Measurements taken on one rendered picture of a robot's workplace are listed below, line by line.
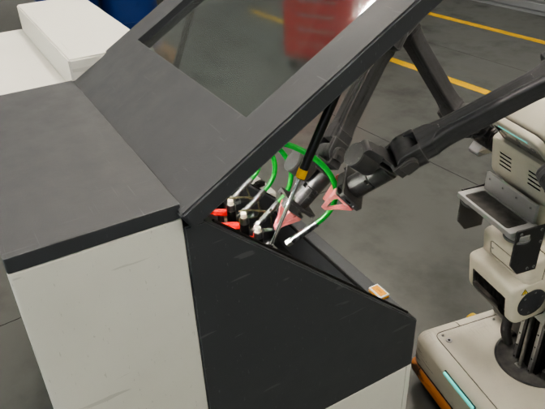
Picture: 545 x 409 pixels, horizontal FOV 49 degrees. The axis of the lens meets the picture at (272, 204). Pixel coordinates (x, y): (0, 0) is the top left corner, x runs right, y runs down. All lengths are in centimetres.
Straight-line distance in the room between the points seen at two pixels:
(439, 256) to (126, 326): 252
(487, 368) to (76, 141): 175
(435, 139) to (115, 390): 82
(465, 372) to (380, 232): 134
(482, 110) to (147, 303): 78
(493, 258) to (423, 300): 107
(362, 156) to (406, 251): 213
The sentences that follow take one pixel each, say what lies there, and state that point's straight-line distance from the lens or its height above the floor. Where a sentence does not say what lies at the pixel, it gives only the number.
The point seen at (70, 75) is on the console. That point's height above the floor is 151.
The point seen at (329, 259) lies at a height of 95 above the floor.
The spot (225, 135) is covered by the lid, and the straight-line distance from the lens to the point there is 105.
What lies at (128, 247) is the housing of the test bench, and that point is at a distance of 99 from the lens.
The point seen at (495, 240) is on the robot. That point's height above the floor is 88.
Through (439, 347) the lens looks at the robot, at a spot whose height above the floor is 28.
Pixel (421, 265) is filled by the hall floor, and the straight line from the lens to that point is 332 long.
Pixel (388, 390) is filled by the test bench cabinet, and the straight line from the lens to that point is 170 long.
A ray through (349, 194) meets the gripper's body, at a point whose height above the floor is 129.
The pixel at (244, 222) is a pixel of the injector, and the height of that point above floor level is 111.
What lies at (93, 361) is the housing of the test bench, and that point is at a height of 124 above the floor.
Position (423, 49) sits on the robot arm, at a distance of 179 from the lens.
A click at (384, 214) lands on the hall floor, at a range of 370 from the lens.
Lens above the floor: 201
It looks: 32 degrees down
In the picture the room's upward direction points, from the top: 2 degrees counter-clockwise
